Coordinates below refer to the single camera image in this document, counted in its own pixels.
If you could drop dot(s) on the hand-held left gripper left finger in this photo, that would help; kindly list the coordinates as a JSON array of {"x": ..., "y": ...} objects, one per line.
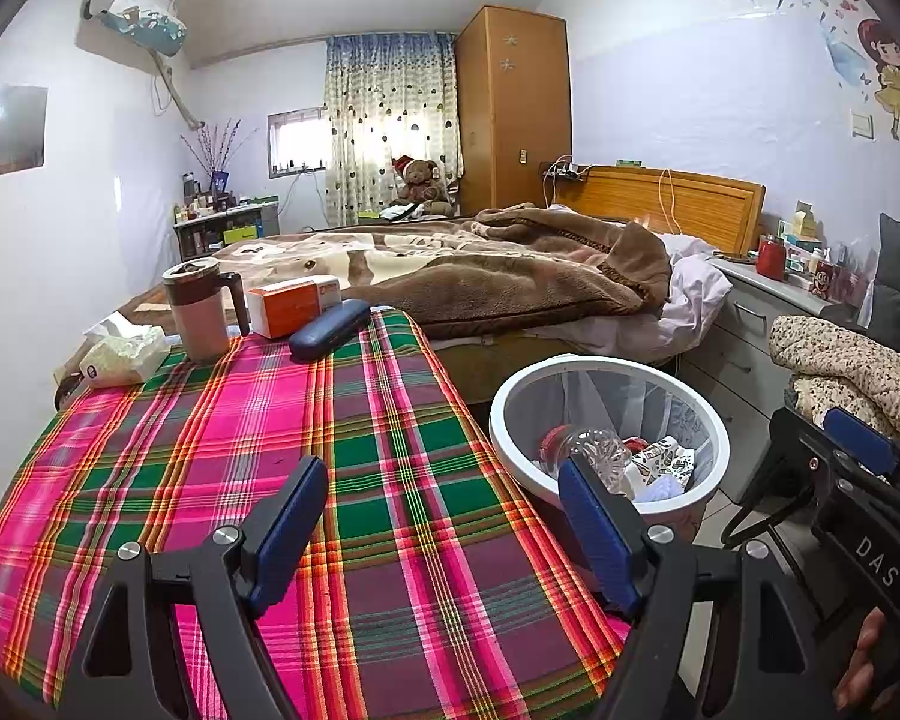
[{"x": 289, "y": 532}]

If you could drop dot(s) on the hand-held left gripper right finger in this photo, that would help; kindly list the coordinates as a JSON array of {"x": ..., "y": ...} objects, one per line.
[{"x": 600, "y": 532}]

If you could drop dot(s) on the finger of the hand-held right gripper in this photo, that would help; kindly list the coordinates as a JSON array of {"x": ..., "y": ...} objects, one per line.
[
  {"x": 859, "y": 439},
  {"x": 799, "y": 442}
]

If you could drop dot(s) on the clear plastic bottle red label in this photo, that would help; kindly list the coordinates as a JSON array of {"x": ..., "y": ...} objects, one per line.
[{"x": 592, "y": 450}]

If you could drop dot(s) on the white round trash bin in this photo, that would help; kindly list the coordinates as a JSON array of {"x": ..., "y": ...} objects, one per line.
[{"x": 499, "y": 427}]

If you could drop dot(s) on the person's right hand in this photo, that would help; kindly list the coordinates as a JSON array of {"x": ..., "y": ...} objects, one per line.
[{"x": 866, "y": 652}]

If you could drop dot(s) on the floral quilt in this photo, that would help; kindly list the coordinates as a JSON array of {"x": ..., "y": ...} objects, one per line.
[{"x": 847, "y": 360}]

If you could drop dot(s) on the grey nightstand drawers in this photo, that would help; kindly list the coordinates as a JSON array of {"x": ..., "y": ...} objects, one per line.
[{"x": 750, "y": 330}]

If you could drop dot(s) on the pink green plaid tablecloth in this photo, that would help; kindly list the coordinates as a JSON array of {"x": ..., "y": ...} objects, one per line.
[{"x": 420, "y": 540}]

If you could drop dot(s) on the red gift box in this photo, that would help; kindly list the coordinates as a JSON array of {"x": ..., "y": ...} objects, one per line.
[{"x": 851, "y": 285}]

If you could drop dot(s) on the red cartoon mug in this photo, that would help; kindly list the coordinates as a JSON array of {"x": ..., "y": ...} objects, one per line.
[{"x": 821, "y": 281}]

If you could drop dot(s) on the red jar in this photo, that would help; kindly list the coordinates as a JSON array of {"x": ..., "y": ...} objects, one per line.
[{"x": 771, "y": 259}]

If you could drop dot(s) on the pale pink bedding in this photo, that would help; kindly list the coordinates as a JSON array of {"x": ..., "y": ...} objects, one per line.
[{"x": 690, "y": 285}]

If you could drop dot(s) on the tan bed mattress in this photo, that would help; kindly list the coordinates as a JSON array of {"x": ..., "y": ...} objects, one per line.
[{"x": 495, "y": 367}]

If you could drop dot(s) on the dark blue glasses case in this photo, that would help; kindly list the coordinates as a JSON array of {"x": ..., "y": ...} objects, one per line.
[{"x": 330, "y": 330}]

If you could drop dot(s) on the pale green carton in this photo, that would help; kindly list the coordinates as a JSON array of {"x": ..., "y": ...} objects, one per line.
[{"x": 804, "y": 221}]

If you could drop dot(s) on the orange and white box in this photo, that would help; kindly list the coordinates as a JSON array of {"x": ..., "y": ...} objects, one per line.
[{"x": 292, "y": 307}]

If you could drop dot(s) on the brown pink travel mug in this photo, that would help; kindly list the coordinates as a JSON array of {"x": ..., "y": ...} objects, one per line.
[{"x": 199, "y": 322}]

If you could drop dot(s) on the pale green tissue pack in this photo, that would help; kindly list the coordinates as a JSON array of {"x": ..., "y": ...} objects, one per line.
[{"x": 124, "y": 360}]

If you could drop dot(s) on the wooden bed headboard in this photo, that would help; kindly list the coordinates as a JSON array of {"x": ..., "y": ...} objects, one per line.
[{"x": 705, "y": 206}]

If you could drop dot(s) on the brown fleece blanket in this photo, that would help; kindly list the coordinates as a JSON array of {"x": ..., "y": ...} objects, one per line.
[{"x": 532, "y": 270}]

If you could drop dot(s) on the beige printed bed blanket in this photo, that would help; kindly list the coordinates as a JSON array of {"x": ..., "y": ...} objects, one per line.
[{"x": 330, "y": 255}]

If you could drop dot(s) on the cluttered desk shelf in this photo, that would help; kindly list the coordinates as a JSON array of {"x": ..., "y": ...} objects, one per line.
[{"x": 225, "y": 229}]

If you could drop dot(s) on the power strip with plugs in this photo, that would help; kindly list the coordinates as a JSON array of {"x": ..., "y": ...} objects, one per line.
[{"x": 566, "y": 171}]

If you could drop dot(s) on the blue vase with branches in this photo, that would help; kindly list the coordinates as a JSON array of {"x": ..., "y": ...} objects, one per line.
[{"x": 219, "y": 181}]

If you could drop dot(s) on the brown teddy bear red hat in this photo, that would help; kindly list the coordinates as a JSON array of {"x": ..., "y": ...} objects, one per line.
[{"x": 420, "y": 180}]

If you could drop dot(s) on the small window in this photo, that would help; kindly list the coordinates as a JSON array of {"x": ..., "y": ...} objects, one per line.
[{"x": 296, "y": 139}]

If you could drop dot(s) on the wooden wardrobe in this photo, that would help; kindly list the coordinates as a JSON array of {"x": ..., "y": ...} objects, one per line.
[{"x": 510, "y": 105}]

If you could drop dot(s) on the blue patterned curtain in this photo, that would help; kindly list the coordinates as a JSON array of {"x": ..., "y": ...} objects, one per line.
[{"x": 390, "y": 105}]

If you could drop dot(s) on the wrapped air conditioner pipe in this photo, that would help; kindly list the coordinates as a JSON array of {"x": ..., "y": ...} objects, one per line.
[{"x": 176, "y": 97}]

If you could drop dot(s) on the white wall switch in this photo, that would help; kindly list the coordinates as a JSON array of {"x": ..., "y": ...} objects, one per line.
[{"x": 862, "y": 124}]

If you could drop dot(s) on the girl wall decal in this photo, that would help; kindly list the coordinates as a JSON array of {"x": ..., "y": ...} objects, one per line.
[{"x": 892, "y": 82}]

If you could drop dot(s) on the silver wall poster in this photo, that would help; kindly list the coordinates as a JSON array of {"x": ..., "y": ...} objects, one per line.
[{"x": 19, "y": 127}]

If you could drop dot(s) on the white wall air conditioner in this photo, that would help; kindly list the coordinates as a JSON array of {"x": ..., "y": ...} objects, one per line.
[{"x": 135, "y": 15}]

